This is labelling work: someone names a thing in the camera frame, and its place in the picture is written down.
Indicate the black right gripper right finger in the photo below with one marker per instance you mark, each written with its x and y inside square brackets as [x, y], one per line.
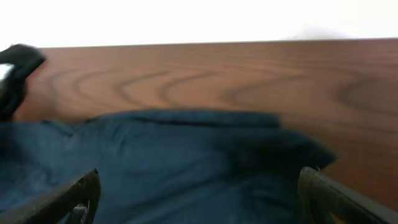
[325, 200]

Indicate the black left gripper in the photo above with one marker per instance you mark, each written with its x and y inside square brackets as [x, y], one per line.
[17, 63]

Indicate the navy blue shorts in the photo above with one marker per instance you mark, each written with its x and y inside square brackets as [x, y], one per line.
[166, 166]

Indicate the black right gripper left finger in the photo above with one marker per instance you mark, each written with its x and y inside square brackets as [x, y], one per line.
[77, 199]

